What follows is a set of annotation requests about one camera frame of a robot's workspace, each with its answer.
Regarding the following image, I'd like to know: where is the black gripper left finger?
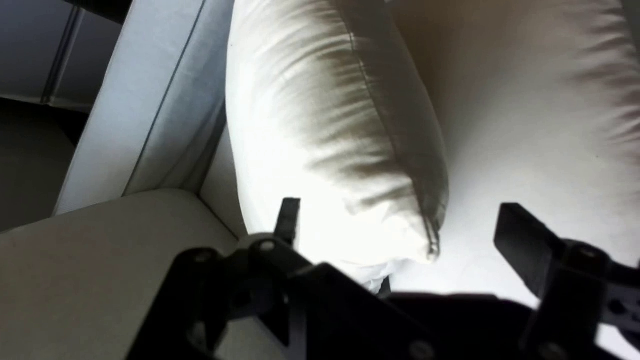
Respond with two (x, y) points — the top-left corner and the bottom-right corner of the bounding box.
(127, 195), (316, 360)

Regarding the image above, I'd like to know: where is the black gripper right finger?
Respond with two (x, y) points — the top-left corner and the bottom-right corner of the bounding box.
(492, 202), (640, 360)

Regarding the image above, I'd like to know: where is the white ribbed pillow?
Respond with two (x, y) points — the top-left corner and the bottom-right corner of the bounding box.
(224, 0), (451, 289)

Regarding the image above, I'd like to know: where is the grey fabric sofa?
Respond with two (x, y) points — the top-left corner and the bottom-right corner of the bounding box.
(0, 0), (270, 360)

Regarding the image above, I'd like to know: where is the grey sofa back cushion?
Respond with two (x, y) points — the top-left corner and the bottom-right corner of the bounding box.
(53, 0), (236, 220)

